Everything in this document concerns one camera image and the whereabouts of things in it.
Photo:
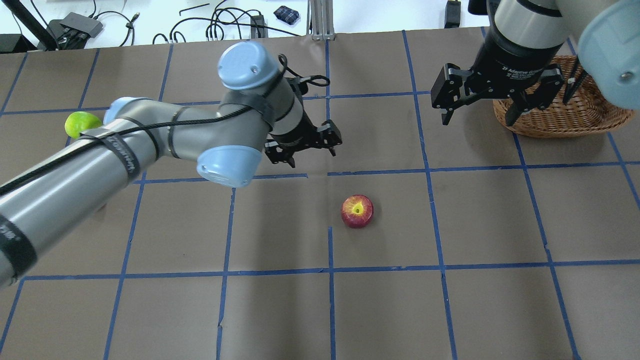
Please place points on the black power adapter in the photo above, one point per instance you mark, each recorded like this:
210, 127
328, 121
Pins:
453, 12

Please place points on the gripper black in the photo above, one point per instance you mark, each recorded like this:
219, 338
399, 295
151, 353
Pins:
298, 134
515, 62

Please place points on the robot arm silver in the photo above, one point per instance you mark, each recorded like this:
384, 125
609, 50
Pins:
261, 115
607, 33

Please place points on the green apple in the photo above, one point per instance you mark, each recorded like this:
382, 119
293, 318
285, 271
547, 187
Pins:
80, 121

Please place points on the oval wicker basket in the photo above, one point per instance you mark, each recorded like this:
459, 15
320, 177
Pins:
586, 113

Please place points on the red yellow apple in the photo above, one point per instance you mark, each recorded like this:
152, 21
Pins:
357, 211

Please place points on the aluminium frame post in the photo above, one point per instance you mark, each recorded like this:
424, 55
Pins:
321, 20

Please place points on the black usb hub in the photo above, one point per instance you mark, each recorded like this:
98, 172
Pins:
74, 31

